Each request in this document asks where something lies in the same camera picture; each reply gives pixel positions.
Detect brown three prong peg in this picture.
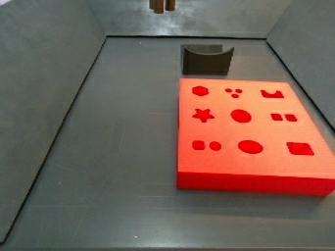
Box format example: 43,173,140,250
150,0,176,14

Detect red shape sorting board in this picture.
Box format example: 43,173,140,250
176,78,335,196

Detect black curved holder block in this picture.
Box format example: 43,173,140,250
182,44,235,75

